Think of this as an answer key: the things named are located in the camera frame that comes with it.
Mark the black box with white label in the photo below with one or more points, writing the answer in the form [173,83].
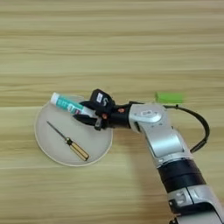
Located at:
[100,100]

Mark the round beige plate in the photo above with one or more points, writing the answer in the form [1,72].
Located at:
[58,137]

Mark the green white glue stick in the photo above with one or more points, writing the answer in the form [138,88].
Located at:
[65,103]

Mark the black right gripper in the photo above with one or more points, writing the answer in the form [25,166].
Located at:
[119,116]

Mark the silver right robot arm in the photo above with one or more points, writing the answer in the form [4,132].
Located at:
[166,137]

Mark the small green block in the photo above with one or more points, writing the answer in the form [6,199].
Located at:
[169,97]

